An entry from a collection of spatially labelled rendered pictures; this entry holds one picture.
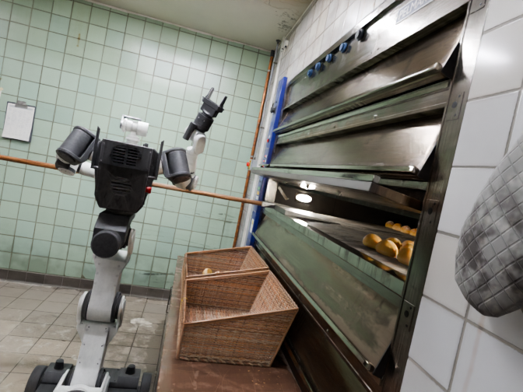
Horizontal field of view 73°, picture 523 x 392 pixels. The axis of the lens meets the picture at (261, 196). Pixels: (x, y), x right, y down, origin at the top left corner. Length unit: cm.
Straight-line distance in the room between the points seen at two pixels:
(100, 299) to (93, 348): 22
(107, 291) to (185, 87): 225
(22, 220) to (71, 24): 180
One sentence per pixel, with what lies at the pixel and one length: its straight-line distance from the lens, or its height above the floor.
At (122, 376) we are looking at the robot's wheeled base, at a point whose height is 21.
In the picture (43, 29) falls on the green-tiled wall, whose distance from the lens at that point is 388.
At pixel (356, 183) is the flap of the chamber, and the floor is 140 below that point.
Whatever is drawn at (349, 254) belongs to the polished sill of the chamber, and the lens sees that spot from 126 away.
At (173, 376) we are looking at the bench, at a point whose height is 58.
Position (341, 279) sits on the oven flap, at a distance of 134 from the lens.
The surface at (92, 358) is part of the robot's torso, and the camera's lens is 193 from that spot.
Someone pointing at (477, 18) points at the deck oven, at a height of 183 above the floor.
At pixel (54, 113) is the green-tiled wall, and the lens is 371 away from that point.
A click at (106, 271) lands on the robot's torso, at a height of 80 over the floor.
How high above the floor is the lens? 137
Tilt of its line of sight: 3 degrees down
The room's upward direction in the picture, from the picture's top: 11 degrees clockwise
